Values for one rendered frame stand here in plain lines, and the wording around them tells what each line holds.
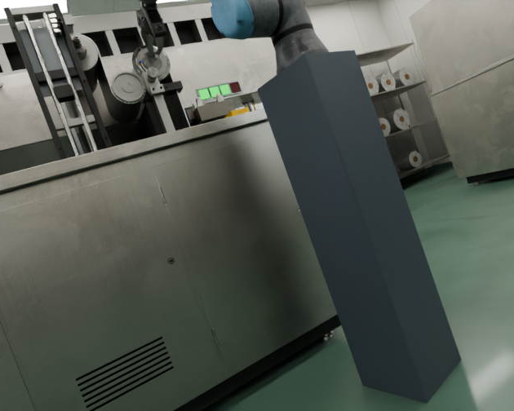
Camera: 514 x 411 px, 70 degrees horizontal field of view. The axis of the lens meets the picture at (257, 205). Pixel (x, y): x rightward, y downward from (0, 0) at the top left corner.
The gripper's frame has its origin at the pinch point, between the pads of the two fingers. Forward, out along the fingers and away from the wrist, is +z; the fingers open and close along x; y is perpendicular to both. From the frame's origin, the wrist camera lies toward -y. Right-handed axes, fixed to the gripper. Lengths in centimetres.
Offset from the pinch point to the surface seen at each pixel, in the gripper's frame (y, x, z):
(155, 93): -13.9, 6.5, 7.9
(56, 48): -3.0, 34.1, -8.5
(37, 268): -63, 60, 23
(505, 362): -145, -36, 24
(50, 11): 6.1, 31.9, -16.8
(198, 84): 21.8, -27.4, 29.5
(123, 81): -2.9, 14.8, 7.2
